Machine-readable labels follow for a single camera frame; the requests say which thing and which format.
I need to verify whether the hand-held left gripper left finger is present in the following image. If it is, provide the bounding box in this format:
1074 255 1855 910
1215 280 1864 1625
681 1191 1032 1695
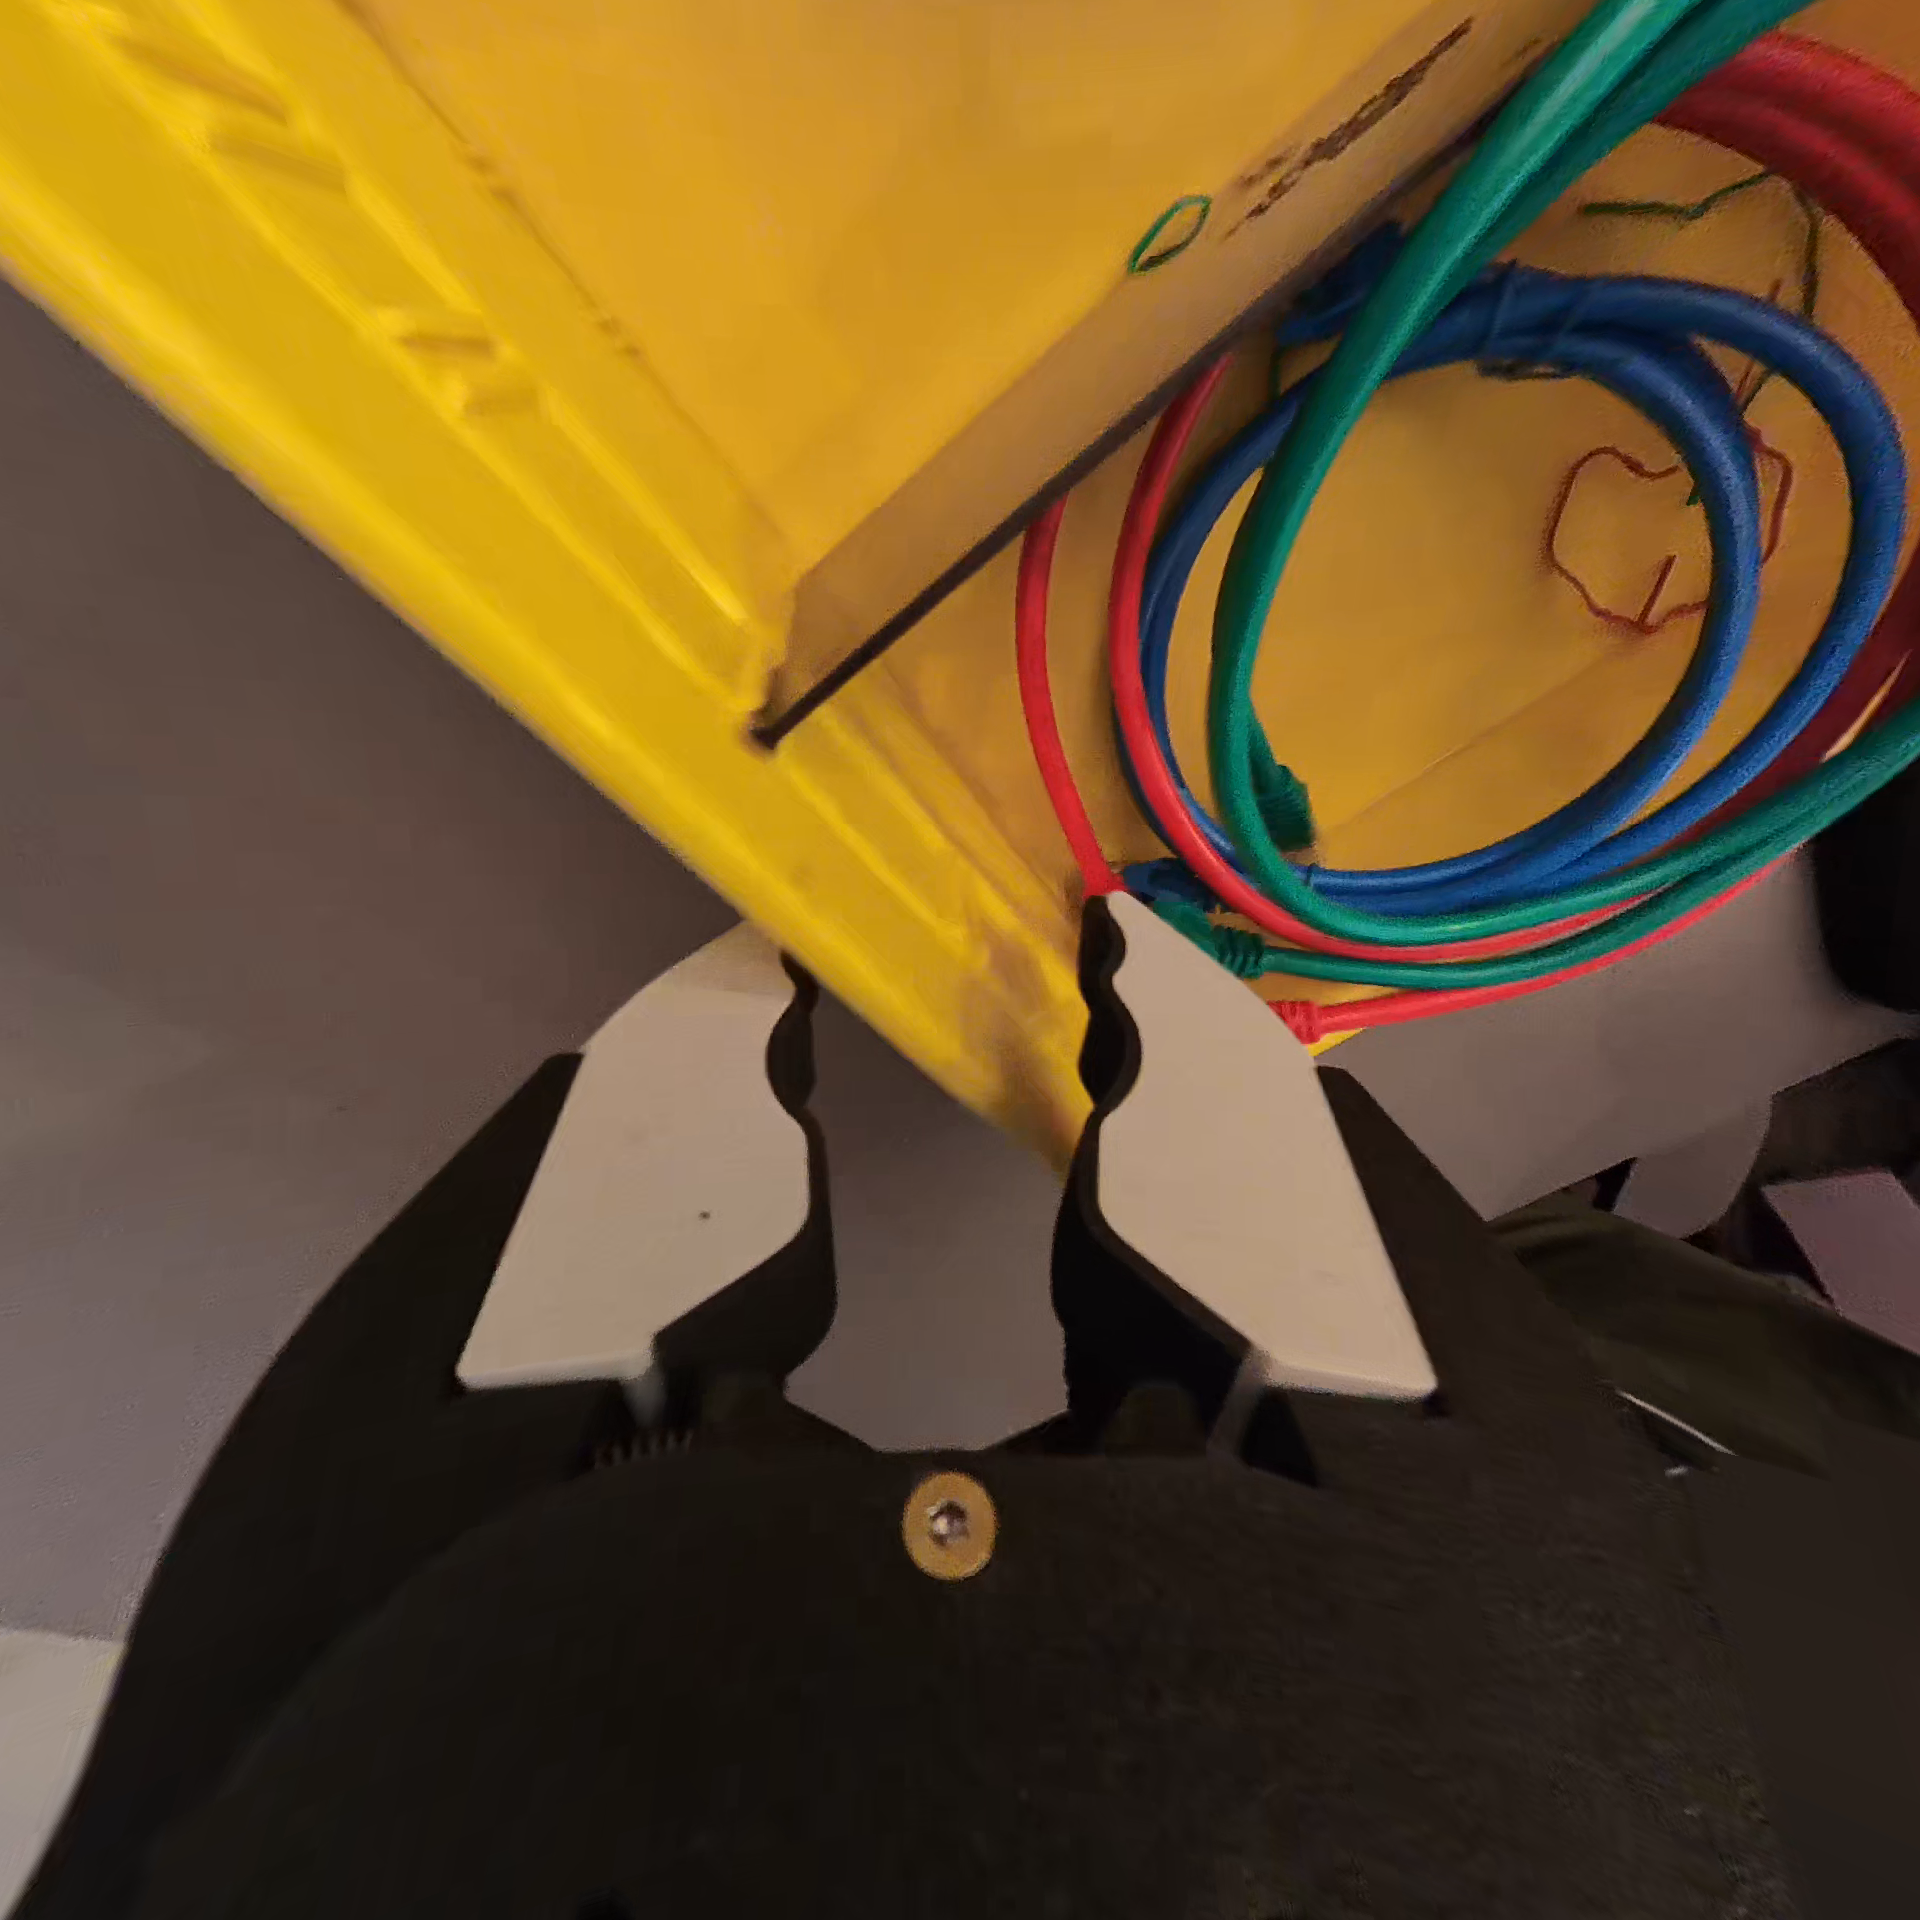
455 921 840 1443

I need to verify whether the blue ethernet cable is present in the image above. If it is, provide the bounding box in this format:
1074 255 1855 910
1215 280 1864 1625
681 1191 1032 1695
1118 224 1911 921

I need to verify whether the red ethernet cable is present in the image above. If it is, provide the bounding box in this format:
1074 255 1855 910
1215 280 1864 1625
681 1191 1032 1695
1015 31 1920 1047

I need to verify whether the person's olive shirt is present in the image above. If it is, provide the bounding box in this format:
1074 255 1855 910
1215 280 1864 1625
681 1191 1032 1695
1499 1191 1920 1487

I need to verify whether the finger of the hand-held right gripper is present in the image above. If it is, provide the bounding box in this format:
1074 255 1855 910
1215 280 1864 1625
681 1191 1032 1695
1319 862 1896 1238

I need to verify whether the green ethernet cable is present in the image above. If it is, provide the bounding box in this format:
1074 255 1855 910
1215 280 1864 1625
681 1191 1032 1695
1161 0 1920 995

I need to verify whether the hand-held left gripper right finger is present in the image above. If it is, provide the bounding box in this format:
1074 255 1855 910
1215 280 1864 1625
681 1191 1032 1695
1049 892 1443 1443

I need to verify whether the yellow plastic bin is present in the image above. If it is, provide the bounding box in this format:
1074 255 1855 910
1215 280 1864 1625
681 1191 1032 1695
0 0 1920 1175

